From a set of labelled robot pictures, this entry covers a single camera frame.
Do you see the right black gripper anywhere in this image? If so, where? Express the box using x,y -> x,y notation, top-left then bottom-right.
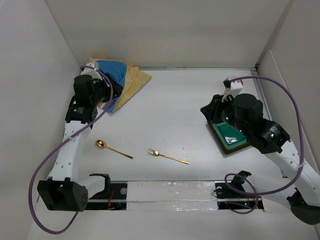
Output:
200,92 -> 249,136

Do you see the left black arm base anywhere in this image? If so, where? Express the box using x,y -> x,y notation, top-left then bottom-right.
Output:
80,173 -> 128,211

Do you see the green square ceramic plate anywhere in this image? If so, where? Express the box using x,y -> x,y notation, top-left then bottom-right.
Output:
207,121 -> 251,155

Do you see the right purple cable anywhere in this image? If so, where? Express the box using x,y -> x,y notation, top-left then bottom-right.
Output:
224,75 -> 305,214

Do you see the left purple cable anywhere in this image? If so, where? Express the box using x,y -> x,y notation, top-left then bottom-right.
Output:
28,65 -> 115,235

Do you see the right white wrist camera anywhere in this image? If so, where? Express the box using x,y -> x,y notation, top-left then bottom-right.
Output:
221,77 -> 243,102

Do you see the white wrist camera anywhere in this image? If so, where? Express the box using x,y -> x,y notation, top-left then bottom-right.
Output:
221,77 -> 243,102
82,61 -> 101,79

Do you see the blue yellow Pikachu cloth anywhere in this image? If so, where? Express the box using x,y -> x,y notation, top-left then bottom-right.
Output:
86,58 -> 152,113

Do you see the purple cable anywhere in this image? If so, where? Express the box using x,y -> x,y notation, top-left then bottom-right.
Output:
28,65 -> 115,235
224,75 -> 305,214

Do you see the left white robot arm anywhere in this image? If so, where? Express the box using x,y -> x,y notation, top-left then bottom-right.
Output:
37,72 -> 123,212

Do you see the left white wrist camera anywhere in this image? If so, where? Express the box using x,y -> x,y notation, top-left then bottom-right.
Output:
82,61 -> 101,79

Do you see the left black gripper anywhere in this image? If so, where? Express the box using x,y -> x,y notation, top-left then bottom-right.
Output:
90,73 -> 122,106

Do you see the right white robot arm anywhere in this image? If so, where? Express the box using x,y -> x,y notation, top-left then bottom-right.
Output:
200,93 -> 320,225

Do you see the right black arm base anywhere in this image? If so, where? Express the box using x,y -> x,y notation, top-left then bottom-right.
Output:
211,181 -> 264,213

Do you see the gold spoon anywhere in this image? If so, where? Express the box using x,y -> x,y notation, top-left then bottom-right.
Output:
95,140 -> 133,160

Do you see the gold fork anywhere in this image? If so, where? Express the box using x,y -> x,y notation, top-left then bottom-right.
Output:
147,149 -> 190,165

